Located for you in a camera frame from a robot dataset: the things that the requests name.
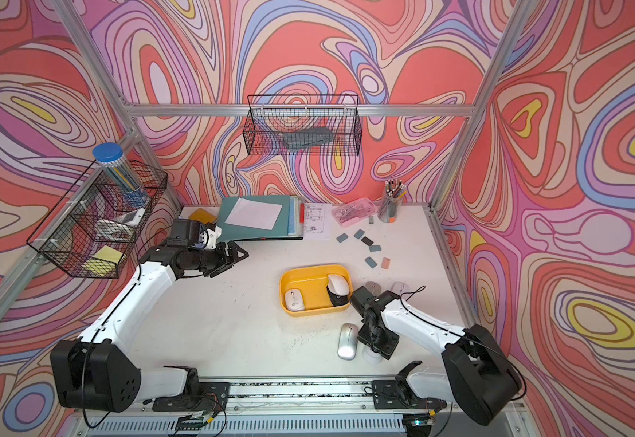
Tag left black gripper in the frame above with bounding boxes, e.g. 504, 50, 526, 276
186, 239, 247, 277

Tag silver grey mouse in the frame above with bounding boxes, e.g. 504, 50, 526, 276
337, 323, 358, 361

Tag grey white mouse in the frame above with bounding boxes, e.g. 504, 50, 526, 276
364, 282, 382, 297

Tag small white mouse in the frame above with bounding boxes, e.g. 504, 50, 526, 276
284, 289, 306, 312

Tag yellow storage box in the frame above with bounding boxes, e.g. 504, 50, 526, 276
279, 264, 354, 317

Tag white mouse with logo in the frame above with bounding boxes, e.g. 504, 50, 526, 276
362, 349, 384, 365

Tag white round mouse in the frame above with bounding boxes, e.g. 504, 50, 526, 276
391, 282, 410, 296

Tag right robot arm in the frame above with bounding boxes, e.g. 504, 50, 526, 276
350, 287, 526, 425

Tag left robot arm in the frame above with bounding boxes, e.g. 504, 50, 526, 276
51, 220, 249, 413

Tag pink plastic clip box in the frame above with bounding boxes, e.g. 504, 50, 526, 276
331, 198, 377, 228

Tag white tape dispenser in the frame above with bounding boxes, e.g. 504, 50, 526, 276
94, 208, 145, 242

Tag white paper sheet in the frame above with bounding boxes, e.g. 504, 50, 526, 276
226, 198, 283, 231

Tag yellow sticky notes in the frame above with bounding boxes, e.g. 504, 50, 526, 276
83, 245, 122, 277

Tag green folder stack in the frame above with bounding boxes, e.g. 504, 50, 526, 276
216, 195, 303, 242

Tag blue lid pencil jar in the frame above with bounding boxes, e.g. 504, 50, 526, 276
93, 142, 149, 209

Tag mesh pen cup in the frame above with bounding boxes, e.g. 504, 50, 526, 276
377, 180, 407, 223

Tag printed instruction sheet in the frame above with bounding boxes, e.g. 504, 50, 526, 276
303, 203, 332, 240

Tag black wire basket left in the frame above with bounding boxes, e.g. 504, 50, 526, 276
27, 160, 168, 279

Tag black wire basket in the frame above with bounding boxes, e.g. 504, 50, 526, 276
243, 93, 363, 157
27, 160, 168, 279

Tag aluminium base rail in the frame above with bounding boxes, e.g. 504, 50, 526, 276
59, 376, 540, 436

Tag black wire basket back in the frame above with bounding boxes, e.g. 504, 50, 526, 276
243, 93, 363, 157

